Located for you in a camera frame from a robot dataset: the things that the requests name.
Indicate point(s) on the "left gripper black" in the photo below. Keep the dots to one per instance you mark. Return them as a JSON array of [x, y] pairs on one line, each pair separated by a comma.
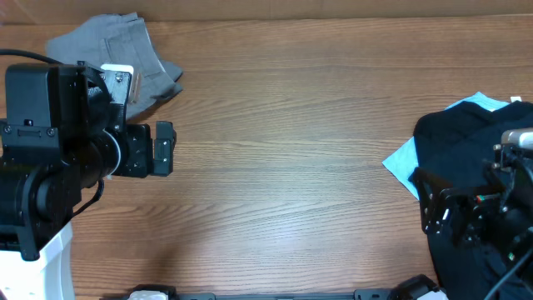
[[141, 163]]

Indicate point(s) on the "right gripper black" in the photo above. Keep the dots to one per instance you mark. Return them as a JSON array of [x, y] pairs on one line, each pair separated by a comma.
[[451, 212]]

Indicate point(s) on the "grey khaki shorts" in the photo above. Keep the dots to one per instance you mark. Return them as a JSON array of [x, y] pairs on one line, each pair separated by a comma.
[[121, 39]]

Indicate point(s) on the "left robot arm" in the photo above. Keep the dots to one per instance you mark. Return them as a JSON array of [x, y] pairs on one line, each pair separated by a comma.
[[66, 130]]

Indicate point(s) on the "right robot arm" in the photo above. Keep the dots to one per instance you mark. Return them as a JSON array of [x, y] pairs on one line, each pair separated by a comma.
[[518, 263]]

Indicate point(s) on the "light blue garment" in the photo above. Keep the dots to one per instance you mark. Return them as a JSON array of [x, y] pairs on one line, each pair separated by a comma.
[[402, 163]]

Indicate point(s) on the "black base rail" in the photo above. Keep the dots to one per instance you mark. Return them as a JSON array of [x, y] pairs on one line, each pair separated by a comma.
[[419, 287]]

